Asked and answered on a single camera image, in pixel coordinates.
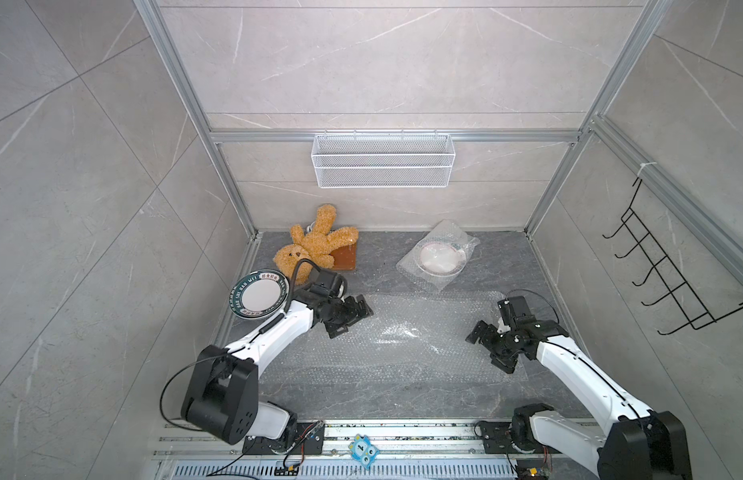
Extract large bubble wrap sheet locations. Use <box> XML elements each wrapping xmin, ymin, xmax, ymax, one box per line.
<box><xmin>261</xmin><ymin>291</ymin><xmax>505</xmax><ymax>385</ymax></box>

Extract bubble plate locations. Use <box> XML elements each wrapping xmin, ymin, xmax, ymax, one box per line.
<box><xmin>397</xmin><ymin>220</ymin><xmax>481</xmax><ymax>293</ymax></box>
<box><xmin>229</xmin><ymin>269</ymin><xmax>290</xmax><ymax>320</ymax></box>

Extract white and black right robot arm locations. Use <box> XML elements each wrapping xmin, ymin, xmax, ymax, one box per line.
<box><xmin>465</xmin><ymin>296</ymin><xmax>693</xmax><ymax>479</ymax></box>

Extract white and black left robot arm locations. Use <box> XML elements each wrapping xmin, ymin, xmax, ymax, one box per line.
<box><xmin>180</xmin><ymin>269</ymin><xmax>373</xmax><ymax>453</ymax></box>

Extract brown wooden block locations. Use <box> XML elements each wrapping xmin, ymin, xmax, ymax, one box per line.
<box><xmin>331</xmin><ymin>244</ymin><xmax>358</xmax><ymax>271</ymax></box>

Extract brown teddy bear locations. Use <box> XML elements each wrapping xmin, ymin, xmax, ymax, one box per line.
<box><xmin>274</xmin><ymin>204</ymin><xmax>360</xmax><ymax>286</ymax></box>

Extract blue cartoon toy figure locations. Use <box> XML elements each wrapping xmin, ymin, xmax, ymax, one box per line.
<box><xmin>349</xmin><ymin>434</ymin><xmax>379</xmax><ymax>470</ymax></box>

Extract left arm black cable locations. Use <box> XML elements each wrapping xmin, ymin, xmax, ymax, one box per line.
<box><xmin>160</xmin><ymin>259</ymin><xmax>325</xmax><ymax>433</ymax></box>

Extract white wire mesh basket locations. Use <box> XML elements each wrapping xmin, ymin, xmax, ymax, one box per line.
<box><xmin>311</xmin><ymin>133</ymin><xmax>457</xmax><ymax>189</ymax></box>

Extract black wire hook rack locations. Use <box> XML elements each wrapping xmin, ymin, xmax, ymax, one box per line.
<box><xmin>601</xmin><ymin>179</ymin><xmax>743</xmax><ymax>336</ymax></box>

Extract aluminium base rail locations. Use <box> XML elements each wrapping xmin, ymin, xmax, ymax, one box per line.
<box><xmin>140</xmin><ymin>419</ymin><xmax>593</xmax><ymax>479</ymax></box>

